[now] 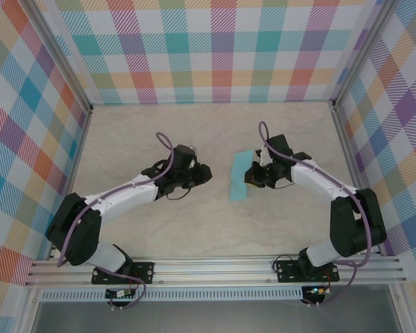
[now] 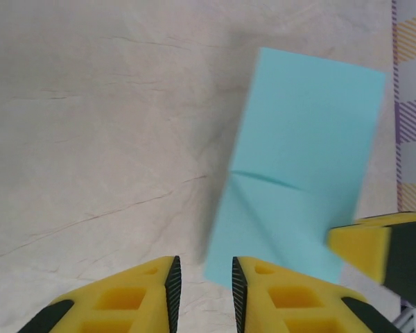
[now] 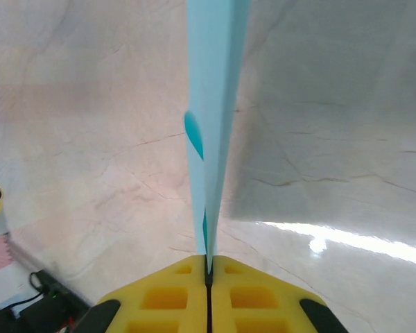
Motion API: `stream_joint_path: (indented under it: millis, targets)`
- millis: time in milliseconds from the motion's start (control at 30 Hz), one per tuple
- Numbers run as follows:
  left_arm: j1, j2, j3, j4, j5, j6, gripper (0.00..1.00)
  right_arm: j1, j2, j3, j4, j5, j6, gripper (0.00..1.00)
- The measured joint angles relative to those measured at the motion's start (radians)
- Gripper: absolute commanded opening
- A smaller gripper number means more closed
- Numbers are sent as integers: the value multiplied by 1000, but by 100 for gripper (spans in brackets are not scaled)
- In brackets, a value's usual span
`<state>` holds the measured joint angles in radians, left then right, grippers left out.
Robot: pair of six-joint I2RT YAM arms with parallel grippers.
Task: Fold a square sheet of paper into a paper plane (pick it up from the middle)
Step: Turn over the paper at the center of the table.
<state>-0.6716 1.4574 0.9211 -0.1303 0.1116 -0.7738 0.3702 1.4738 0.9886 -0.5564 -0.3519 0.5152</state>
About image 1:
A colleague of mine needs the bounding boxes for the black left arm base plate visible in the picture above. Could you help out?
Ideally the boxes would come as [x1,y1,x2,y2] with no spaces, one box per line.
[91,262,155,286]

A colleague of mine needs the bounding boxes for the thin black left gripper wire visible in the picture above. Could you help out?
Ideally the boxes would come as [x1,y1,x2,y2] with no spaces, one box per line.
[166,188,192,202]

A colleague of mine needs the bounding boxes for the thin black gripper wire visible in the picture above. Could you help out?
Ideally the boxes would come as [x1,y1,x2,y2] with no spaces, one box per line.
[166,188,192,202]
[272,178,296,190]

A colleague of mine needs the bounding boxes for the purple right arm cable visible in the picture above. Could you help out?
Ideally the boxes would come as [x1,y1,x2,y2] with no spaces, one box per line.
[258,121,374,308]

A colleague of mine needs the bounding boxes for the red black right power wires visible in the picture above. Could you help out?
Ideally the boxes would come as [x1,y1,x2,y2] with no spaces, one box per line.
[322,270,335,294]

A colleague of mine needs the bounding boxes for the aluminium mounting rail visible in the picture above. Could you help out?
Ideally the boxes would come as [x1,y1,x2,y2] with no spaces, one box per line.
[24,255,408,287]

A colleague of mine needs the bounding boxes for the aluminium left corner post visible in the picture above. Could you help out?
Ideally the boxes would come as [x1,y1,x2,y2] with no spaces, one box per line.
[26,0,94,114]

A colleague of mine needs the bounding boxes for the thin black right gripper wire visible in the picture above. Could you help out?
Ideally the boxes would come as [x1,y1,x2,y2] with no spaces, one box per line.
[272,178,296,190]

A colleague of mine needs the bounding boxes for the red black left power wires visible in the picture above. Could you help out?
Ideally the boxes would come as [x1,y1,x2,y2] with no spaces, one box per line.
[128,272,143,296]

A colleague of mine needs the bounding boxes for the perforated metal cable tray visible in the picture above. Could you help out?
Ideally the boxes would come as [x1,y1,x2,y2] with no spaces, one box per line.
[37,289,308,302]

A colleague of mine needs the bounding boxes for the red black power wires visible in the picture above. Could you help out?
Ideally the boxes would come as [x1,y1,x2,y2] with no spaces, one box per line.
[128,272,143,296]
[322,270,335,294]

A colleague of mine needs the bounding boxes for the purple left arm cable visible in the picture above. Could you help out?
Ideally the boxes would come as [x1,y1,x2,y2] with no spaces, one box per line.
[57,132,176,311]

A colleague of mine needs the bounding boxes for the teal paper sheet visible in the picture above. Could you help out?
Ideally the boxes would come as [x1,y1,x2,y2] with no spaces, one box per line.
[228,149,256,202]

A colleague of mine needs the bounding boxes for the aluminium right side rail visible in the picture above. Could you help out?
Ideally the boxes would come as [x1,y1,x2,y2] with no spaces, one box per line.
[331,100,384,256]

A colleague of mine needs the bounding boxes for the grey metal sheet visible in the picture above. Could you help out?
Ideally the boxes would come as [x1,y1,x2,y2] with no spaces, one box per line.
[31,300,403,333]

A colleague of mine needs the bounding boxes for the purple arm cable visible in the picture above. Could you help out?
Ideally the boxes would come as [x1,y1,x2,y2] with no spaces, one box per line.
[57,132,176,311]
[258,121,374,308]

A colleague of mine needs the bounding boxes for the aluminium right corner post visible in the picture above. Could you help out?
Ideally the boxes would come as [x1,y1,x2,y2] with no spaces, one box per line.
[331,0,401,108]

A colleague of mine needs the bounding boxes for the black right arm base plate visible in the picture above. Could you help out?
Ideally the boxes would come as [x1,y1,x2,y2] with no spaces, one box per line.
[275,259,340,284]

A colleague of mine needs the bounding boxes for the black left circuit board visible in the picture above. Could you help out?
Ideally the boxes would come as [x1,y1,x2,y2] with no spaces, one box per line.
[105,288,136,300]

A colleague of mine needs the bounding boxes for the aluminium corner post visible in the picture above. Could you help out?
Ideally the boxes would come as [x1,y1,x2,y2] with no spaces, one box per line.
[26,0,94,114]
[331,0,401,108]

